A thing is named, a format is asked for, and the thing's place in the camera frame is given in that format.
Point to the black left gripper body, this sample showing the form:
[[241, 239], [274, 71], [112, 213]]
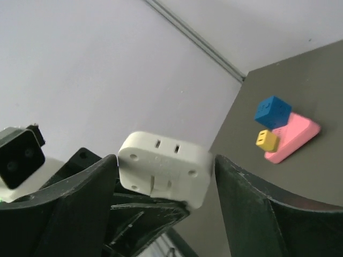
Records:
[[80, 161]]

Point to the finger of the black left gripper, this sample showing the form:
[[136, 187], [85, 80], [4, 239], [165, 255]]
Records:
[[135, 221]]

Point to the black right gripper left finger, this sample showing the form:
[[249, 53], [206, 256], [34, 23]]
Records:
[[68, 218]]

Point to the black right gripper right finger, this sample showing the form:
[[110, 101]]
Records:
[[262, 219]]

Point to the white square charger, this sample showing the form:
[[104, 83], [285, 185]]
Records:
[[167, 168]]

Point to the yellow plug adapter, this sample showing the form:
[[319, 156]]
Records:
[[267, 141]]

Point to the pink triangular power strip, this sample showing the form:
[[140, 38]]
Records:
[[298, 131]]

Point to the blue cube socket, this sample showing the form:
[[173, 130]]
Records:
[[273, 113]]

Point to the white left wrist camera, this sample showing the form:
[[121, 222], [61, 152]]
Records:
[[24, 167]]

